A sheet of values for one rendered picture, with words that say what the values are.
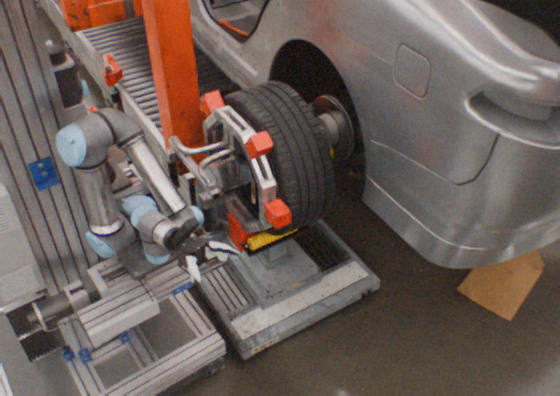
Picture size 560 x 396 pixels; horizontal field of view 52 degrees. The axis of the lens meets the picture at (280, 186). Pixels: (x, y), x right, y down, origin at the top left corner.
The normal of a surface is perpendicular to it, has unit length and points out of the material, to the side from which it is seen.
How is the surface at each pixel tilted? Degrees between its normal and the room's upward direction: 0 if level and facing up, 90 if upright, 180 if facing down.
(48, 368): 0
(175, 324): 0
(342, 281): 0
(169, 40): 90
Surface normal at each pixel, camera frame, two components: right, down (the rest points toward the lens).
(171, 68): 0.52, 0.56
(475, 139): -0.72, 0.45
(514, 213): 0.03, 0.73
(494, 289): 0.03, -0.76
